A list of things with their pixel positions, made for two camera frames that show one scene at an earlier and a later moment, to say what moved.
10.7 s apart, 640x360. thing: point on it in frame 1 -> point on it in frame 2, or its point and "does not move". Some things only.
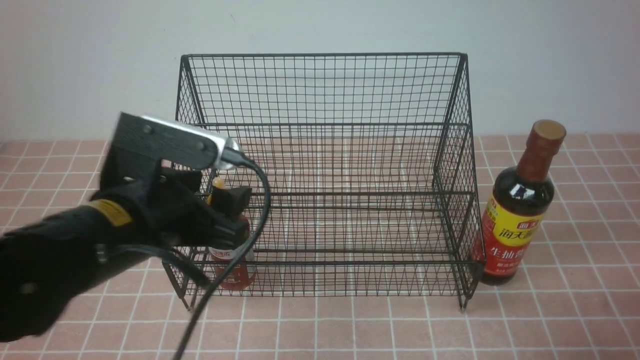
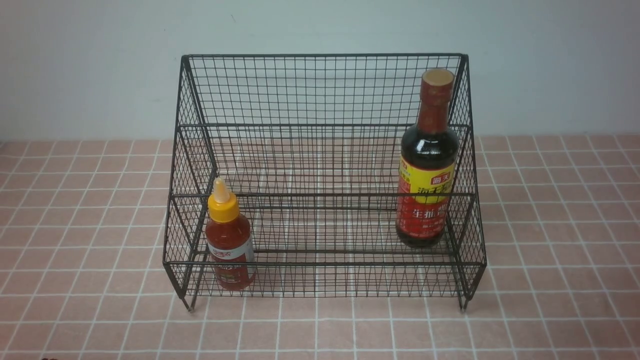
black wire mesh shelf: (361, 169) does not move
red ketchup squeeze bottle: (224, 261) does not move
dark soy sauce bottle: (519, 203) -> (428, 166)
